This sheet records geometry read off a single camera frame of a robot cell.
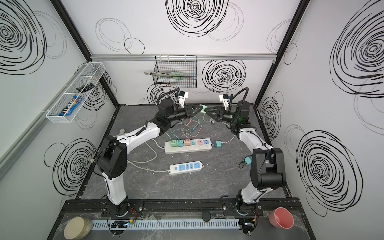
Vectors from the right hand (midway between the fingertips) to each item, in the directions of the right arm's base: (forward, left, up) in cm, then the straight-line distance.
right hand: (205, 112), depth 77 cm
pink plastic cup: (-42, -36, -26) cm, 61 cm away
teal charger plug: (-3, -9, -27) cm, 29 cm away
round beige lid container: (-48, +57, -24) cm, 78 cm away
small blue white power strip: (-19, +11, -26) cm, 34 cm away
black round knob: (-43, 0, -19) cm, 47 cm away
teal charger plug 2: (-14, -26, -28) cm, 40 cm away
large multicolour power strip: (-5, +2, -26) cm, 26 cm away
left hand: (0, +1, +2) cm, 2 cm away
